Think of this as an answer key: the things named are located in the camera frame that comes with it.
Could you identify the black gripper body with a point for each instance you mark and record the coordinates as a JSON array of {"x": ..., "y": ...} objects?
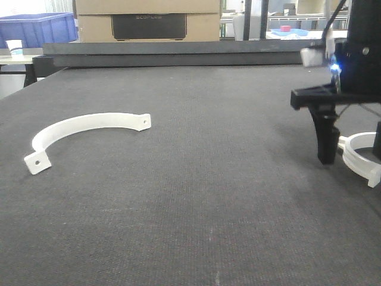
[{"x": 355, "y": 66}]

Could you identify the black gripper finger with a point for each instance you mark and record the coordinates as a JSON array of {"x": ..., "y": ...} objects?
[
  {"x": 324, "y": 118},
  {"x": 376, "y": 150}
]

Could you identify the small white pipe clamp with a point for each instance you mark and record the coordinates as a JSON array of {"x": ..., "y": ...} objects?
[{"x": 362, "y": 166}]

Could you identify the large white half-ring clamp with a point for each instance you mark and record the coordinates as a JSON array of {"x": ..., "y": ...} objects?
[{"x": 38, "y": 161}]

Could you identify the dark grey foam board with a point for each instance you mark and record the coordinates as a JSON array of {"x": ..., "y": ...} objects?
[{"x": 162, "y": 54}]

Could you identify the cardboard box with black print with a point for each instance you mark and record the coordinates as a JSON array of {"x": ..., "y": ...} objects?
[{"x": 148, "y": 21}]

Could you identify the blue plastic crate background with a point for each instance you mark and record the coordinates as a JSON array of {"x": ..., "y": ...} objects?
[{"x": 34, "y": 30}]

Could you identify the white paper cup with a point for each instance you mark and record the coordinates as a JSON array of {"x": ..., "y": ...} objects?
[{"x": 15, "y": 47}]

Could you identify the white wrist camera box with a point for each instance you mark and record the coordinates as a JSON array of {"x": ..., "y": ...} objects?
[{"x": 320, "y": 54}]

